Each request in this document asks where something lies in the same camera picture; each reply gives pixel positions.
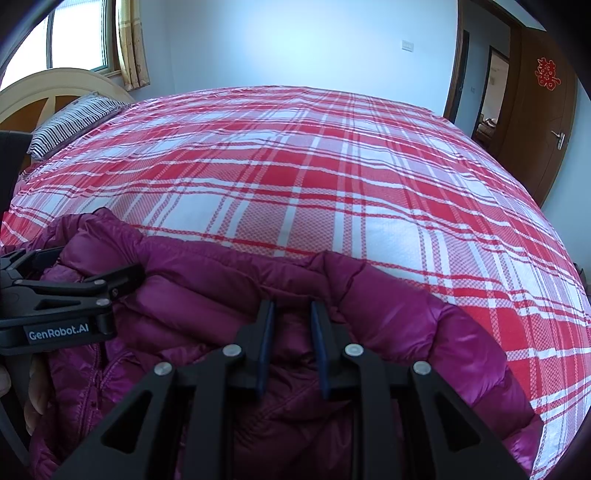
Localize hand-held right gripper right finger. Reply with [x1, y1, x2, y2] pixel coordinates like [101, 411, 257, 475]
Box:
[308, 300, 529, 480]

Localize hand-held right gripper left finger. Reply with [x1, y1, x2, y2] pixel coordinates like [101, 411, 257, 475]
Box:
[51, 299, 278, 480]

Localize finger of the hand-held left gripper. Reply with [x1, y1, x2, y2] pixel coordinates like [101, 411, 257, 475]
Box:
[0, 247, 66, 280]
[0, 262, 147, 324]

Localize purple down jacket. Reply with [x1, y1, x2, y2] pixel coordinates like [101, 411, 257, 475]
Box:
[28, 208, 546, 480]

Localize person's left hand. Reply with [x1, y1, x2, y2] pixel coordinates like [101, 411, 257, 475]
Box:
[0, 356, 52, 437]

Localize striped pillow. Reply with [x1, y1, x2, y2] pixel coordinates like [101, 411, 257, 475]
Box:
[28, 91, 132, 161]

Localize bed with red plaid sheet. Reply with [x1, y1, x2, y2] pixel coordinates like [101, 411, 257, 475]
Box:
[0, 84, 591, 480]

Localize cream and brown headboard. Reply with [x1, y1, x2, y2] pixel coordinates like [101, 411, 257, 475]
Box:
[0, 68, 134, 134]

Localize yellow curtain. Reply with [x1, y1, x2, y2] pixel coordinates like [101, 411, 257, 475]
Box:
[115, 0, 152, 92]

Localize window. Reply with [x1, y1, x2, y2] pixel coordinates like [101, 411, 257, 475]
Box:
[0, 0, 122, 90]

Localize brown wooden door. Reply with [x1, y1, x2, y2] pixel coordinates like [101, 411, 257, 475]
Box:
[489, 25, 580, 208]

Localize red paper door decoration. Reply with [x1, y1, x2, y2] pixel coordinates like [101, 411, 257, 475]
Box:
[534, 57, 561, 90]

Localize brown door frame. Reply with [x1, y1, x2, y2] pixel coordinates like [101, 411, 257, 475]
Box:
[442, 0, 525, 125]

